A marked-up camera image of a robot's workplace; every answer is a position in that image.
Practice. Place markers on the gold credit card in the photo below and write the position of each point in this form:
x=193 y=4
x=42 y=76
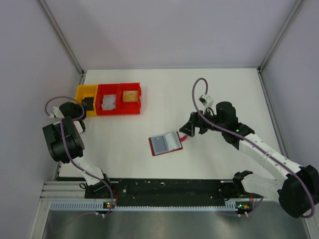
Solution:
x=130 y=96

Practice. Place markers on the aluminium left frame post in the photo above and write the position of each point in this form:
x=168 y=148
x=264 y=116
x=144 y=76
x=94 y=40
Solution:
x=60 y=35

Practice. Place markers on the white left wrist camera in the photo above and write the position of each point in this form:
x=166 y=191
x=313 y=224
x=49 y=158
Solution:
x=56 y=113

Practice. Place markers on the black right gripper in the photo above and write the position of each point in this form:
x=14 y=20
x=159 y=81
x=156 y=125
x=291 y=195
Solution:
x=195 y=123

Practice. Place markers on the white slotted cable duct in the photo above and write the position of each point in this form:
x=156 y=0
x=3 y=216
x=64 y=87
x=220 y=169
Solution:
x=104 y=207

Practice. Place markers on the red plastic bin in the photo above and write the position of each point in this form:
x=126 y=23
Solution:
x=130 y=108
x=107 y=89

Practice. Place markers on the aluminium frame post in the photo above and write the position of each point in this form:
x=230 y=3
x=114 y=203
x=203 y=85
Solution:
x=297 y=7
x=60 y=35

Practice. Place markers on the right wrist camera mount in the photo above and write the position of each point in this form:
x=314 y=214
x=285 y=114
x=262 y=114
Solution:
x=206 y=100

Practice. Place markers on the aluminium right frame post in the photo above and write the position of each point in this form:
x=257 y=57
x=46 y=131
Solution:
x=297 y=7

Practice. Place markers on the red plastic bin right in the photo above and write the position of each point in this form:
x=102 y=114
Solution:
x=130 y=108

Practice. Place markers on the red leather card holder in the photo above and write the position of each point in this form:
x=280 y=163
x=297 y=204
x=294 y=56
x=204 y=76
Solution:
x=166 y=143

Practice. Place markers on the aluminium front frame rail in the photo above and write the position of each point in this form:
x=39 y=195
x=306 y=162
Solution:
x=75 y=189

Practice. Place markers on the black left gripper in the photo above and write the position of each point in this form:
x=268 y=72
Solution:
x=83 y=104

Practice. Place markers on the silver card in bin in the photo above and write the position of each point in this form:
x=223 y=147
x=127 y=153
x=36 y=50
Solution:
x=112 y=105

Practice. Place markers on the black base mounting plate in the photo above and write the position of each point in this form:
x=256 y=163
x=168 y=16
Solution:
x=175 y=192

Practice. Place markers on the silver VIP credit card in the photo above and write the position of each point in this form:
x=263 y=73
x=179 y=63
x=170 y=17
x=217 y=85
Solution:
x=106 y=100

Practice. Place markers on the yellow plastic bin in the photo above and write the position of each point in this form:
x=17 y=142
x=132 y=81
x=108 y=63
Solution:
x=87 y=91

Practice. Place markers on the red plastic bin middle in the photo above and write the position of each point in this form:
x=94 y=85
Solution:
x=107 y=89

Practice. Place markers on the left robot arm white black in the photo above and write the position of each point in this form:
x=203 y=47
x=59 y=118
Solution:
x=65 y=145

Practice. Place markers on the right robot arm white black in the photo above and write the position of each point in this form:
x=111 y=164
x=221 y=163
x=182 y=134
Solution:
x=294 y=187

